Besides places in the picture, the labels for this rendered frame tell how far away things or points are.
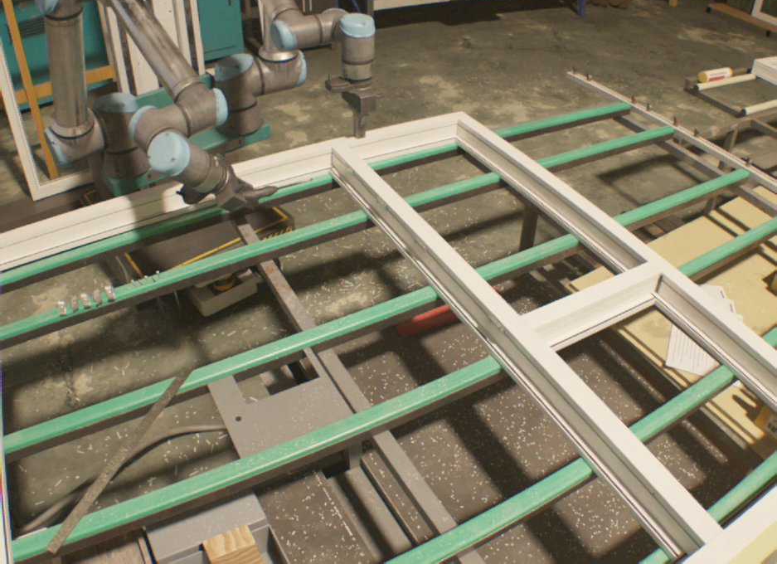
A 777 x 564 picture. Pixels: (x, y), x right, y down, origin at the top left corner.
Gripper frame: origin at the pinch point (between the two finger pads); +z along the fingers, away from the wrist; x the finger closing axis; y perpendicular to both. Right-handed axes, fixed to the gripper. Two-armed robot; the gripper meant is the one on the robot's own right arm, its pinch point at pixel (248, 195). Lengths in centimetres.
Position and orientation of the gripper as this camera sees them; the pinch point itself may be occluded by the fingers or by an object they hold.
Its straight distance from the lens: 161.9
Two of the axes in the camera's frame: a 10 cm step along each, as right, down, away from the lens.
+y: 8.3, -5.0, -2.3
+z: 3.7, 1.8, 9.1
